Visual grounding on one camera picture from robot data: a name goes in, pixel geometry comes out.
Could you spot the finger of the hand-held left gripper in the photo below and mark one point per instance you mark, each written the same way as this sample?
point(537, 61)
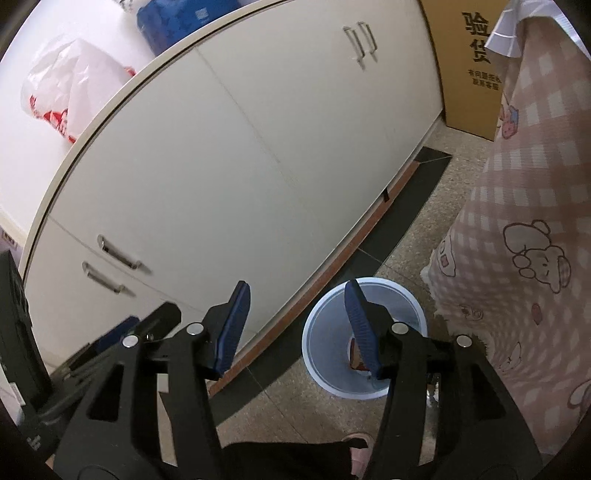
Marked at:
point(159, 318)

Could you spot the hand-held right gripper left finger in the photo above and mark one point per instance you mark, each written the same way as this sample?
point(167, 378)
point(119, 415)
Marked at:
point(233, 323)

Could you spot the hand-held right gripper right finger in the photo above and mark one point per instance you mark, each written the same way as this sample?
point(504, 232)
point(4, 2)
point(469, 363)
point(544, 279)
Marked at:
point(362, 327)

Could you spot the pale blue trash bin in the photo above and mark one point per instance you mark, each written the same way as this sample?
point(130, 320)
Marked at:
point(323, 341)

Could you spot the purple box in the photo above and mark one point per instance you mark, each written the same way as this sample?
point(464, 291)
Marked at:
point(7, 244)

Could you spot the pink slipper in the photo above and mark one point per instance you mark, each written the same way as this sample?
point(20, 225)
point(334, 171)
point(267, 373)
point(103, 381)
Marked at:
point(358, 457)

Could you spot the cream floor cabinet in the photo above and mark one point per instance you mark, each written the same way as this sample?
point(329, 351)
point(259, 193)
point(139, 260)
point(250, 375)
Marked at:
point(207, 161)

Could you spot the pink checked cartoon cloth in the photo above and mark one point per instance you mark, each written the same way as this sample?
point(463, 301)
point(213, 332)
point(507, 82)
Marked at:
point(531, 161)

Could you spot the brown cardboard box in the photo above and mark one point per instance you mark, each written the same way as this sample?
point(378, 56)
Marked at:
point(461, 101)

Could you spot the white bag with red print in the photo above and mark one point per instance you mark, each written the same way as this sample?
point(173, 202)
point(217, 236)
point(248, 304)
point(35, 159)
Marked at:
point(69, 87)

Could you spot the blue plastic package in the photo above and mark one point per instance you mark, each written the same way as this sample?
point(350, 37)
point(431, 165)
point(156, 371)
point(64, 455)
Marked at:
point(184, 23)

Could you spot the white plastic package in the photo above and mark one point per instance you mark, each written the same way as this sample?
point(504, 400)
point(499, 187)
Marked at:
point(128, 4)

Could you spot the white underlay sheet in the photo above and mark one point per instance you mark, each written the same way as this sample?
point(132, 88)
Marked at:
point(512, 27)

